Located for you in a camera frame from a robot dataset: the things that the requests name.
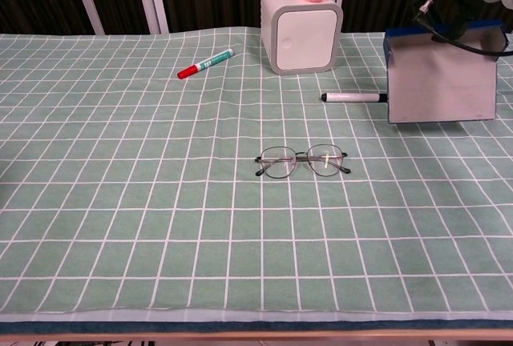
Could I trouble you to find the thin-framed eyeglasses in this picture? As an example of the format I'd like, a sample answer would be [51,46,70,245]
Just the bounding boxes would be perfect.
[254,143,353,181]

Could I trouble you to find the red capped green marker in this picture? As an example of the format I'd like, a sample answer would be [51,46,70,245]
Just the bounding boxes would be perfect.
[176,48,235,80]

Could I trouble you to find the green checked tablecloth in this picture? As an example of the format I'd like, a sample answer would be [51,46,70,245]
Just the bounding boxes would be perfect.
[0,27,513,323]

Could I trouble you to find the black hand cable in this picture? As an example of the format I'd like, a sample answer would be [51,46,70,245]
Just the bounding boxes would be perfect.
[413,0,513,58]

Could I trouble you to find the white cube box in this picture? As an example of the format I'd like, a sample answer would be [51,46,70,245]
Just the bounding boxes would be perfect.
[260,0,345,77]

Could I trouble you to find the dark blue felt underlay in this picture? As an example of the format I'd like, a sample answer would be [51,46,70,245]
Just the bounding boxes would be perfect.
[0,320,513,334]

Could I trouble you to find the black capped white marker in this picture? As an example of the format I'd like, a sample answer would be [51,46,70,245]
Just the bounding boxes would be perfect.
[321,91,389,104]

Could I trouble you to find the blue glasses case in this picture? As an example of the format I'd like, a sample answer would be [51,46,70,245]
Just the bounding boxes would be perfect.
[382,19,511,125]

